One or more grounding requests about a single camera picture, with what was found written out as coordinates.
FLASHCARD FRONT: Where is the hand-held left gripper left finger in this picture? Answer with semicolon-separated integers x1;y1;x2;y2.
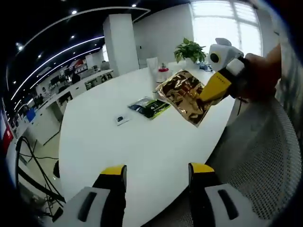
62;164;128;227

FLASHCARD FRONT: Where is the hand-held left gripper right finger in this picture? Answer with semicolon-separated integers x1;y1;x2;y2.
188;162;258;227

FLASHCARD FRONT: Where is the gold foil packet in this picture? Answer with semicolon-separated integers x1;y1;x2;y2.
155;69;215;129

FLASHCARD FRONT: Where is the red collar skincare spray bottle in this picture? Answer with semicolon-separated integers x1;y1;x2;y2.
158;61;169;84

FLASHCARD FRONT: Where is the white skincare bottle clear cap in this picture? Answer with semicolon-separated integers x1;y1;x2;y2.
151;81;160;99

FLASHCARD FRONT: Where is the green black sachet packet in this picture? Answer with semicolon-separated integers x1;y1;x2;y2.
127;96;171;121

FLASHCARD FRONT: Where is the blue storage bin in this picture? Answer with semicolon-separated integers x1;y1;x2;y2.
25;109;36;122

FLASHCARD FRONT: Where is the person's right hand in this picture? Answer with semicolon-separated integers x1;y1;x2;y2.
236;44;283;100

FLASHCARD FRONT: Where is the potted green plant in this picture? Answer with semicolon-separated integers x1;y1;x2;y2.
174;37;208;65

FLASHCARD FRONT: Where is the person's plaid shirt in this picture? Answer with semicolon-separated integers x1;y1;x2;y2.
272;11;303;123

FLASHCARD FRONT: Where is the grey mesh office chair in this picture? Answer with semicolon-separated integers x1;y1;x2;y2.
205;98;302;224

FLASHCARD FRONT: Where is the long white counter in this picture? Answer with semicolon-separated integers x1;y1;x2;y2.
9;68;114;146

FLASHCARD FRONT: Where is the open laptop red screen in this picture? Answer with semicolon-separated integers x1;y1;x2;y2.
0;110;14;148

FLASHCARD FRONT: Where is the blue cable bundle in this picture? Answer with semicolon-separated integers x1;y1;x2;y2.
198;61;215;71

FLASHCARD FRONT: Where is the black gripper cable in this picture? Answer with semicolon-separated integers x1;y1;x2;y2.
236;96;247;117

